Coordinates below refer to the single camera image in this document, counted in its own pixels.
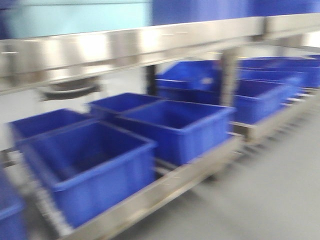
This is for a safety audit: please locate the light blue plastic bin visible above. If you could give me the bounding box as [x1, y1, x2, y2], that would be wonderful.
[0, 0, 152, 39]

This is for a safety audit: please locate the blue bin upper right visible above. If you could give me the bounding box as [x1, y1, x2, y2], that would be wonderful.
[150, 0, 320, 26]

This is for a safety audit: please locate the blue bin lower right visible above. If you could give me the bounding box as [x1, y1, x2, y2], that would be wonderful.
[233, 79, 289, 124]

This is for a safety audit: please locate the blue bin lower middle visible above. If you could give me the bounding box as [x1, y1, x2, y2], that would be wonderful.
[116, 100, 236, 166]

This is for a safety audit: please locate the blue bin rear middle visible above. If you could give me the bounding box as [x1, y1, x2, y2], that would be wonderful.
[87, 92, 164, 121]

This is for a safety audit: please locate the stainless steel shelf rail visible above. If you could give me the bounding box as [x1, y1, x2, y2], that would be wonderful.
[0, 13, 320, 95]

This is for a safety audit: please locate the blue bin lower left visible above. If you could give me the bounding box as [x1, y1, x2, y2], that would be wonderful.
[18, 122, 157, 228]

